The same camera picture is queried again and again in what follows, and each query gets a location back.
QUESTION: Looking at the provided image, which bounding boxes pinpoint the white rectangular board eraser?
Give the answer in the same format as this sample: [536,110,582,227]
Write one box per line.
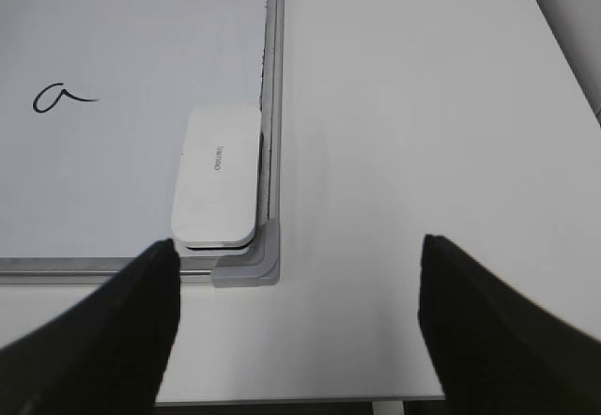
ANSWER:
[171,105,262,250]

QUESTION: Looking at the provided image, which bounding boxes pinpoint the white board with aluminium frame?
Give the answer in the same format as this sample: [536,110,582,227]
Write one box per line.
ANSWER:
[1,0,284,287]

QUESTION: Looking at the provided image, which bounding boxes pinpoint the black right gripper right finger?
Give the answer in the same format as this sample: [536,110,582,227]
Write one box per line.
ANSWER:
[418,234,600,414]

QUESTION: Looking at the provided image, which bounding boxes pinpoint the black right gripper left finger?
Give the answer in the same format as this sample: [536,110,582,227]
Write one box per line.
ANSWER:
[1,239,181,414]

